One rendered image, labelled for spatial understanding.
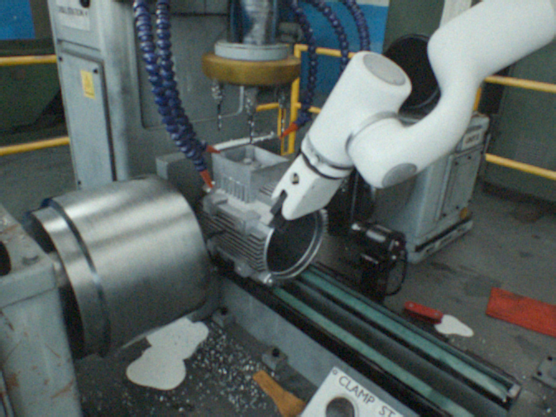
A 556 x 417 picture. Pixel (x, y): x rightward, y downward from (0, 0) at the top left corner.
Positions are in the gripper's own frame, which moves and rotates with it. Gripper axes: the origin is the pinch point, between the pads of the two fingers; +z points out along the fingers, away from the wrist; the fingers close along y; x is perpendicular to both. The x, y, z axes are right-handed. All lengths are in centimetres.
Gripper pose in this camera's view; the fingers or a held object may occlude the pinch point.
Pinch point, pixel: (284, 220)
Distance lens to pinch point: 77.6
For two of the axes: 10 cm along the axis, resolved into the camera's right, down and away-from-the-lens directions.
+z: -3.9, 6.1, 6.9
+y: 7.2, -2.7, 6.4
